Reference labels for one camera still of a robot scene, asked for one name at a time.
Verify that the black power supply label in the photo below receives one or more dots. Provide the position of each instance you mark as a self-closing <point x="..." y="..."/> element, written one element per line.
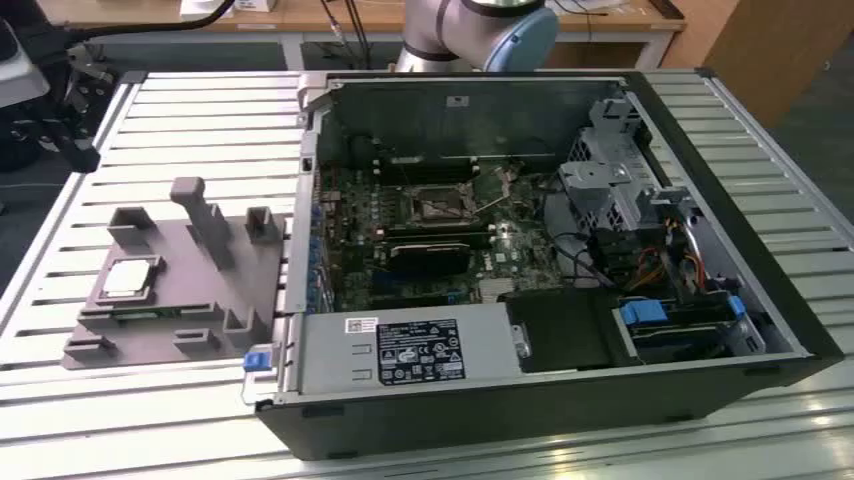
<point x="420" y="352"/>

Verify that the wooden desk with white frame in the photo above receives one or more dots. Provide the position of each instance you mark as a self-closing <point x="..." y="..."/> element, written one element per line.
<point x="600" y="20"/>

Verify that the CPU socket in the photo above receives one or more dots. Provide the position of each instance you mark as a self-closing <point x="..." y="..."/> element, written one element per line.
<point x="441" y="204"/>

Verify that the black graphics card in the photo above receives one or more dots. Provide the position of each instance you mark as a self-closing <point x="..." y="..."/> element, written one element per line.
<point x="429" y="260"/>

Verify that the small silver heat sink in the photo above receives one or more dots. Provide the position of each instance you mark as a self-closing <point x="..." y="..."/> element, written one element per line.
<point x="496" y="290"/>

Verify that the white box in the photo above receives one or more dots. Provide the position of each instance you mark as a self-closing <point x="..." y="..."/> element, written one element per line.
<point x="200" y="7"/>

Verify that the black open PC case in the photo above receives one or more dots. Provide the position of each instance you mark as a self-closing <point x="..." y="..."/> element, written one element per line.
<point x="467" y="425"/>

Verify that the grey power supply unit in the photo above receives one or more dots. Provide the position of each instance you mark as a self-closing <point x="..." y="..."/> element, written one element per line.
<point x="333" y="350"/>

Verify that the wooden cabinet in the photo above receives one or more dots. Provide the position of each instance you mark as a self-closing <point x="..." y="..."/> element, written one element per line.
<point x="780" y="55"/>

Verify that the hard disk in blue carrier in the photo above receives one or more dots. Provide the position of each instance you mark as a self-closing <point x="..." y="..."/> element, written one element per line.
<point x="643" y="312"/>

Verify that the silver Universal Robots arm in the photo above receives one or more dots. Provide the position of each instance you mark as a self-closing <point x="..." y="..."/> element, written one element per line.
<point x="433" y="30"/>

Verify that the grey parts rack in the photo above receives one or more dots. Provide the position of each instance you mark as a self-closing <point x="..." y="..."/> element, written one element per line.
<point x="180" y="280"/>

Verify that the black plastic air shroud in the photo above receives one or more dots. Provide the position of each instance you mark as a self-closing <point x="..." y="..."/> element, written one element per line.
<point x="567" y="330"/>

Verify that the silver CPU chip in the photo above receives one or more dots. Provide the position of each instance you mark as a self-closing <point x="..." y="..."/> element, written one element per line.
<point x="128" y="278"/>

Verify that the green RAM stick in rack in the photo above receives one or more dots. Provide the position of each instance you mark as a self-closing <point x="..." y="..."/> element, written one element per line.
<point x="143" y="313"/>

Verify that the socket locking lever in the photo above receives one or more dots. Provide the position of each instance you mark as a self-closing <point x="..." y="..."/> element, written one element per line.
<point x="496" y="197"/>

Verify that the blue drive bay tab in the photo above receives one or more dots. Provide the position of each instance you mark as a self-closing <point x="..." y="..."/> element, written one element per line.
<point x="736" y="307"/>

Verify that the green motherboard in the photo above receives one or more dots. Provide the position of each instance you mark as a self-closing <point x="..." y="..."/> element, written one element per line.
<point x="514" y="255"/>

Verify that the silver disk bay cage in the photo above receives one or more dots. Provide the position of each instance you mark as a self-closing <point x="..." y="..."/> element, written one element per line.
<point x="600" y="185"/>

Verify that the blue case latch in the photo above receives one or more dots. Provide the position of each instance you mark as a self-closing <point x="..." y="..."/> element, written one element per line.
<point x="256" y="362"/>

